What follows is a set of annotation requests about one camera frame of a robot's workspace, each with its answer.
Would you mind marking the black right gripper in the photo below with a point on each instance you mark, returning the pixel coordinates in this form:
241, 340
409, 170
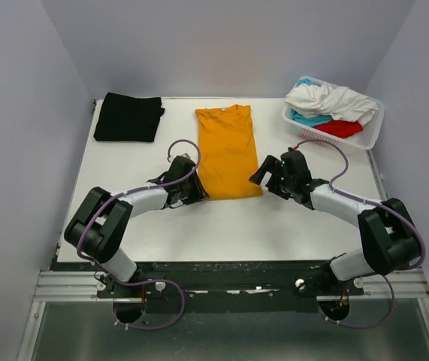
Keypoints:
273, 166

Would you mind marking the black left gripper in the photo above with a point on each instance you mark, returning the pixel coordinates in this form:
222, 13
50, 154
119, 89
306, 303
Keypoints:
198, 195

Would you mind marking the yellow t shirt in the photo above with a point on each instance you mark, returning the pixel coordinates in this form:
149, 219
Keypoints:
228, 152

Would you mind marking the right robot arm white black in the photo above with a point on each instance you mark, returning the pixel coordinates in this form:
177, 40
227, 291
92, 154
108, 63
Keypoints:
389, 240

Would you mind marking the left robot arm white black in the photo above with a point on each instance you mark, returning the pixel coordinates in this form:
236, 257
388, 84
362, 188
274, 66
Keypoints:
99, 224

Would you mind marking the light blue t shirt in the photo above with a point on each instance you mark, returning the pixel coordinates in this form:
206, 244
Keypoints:
313, 121

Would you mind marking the white plastic laundry basket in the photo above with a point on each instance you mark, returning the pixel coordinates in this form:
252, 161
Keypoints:
364, 140

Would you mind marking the red t shirt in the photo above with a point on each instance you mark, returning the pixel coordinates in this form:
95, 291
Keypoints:
340, 128

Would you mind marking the white crumpled t shirt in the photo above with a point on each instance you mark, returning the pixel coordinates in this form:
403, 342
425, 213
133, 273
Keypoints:
341, 103

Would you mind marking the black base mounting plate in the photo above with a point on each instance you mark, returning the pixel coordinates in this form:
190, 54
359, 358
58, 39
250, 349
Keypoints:
227, 287

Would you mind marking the folded black t shirt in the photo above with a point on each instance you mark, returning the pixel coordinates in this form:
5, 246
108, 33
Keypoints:
128, 119

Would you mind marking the aluminium frame rail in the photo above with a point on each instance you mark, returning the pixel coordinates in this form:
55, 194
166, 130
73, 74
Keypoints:
83, 287

